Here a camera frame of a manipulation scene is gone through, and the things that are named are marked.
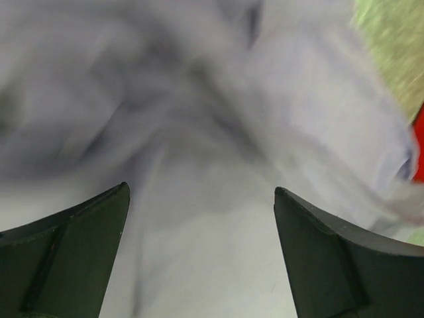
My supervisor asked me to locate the lavender t shirt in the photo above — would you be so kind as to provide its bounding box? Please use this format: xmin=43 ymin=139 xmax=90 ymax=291
xmin=1 ymin=1 xmax=423 ymax=317

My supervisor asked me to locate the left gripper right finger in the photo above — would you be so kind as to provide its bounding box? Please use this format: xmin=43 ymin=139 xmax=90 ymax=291
xmin=274 ymin=187 xmax=423 ymax=318

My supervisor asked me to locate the red plastic tray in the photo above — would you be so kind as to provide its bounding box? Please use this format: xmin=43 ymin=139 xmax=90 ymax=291
xmin=411 ymin=104 xmax=424 ymax=184

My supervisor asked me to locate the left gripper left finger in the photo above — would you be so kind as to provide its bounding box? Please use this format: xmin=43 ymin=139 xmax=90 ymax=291
xmin=1 ymin=182 xmax=130 ymax=318

